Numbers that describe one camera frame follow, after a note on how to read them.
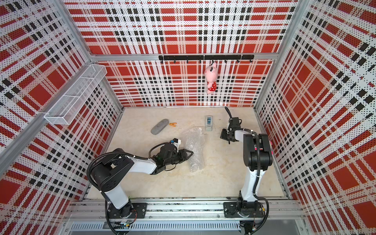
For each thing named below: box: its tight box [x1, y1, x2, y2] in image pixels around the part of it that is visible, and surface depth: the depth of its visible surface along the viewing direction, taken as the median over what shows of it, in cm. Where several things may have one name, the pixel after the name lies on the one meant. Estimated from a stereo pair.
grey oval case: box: [150, 118, 169, 135], surface depth 107 cm
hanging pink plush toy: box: [204, 61, 219, 94], surface depth 94 cm
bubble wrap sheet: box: [183, 126, 205, 172], surface depth 92 cm
